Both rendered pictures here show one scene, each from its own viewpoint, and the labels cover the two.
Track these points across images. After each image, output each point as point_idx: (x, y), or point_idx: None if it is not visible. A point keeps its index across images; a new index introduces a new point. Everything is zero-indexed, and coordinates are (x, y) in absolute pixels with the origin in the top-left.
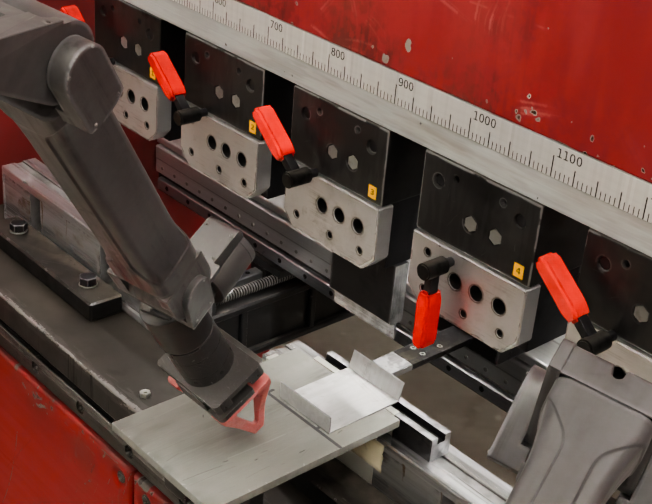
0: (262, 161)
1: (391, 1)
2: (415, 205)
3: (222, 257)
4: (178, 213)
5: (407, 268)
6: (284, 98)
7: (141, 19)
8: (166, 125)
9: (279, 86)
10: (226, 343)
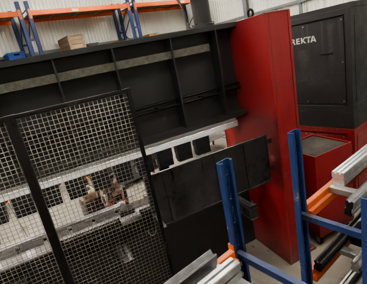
0: (175, 155)
1: None
2: (157, 161)
3: (151, 155)
4: (265, 186)
5: (159, 168)
6: (174, 148)
7: None
8: (194, 151)
9: (174, 146)
10: (153, 164)
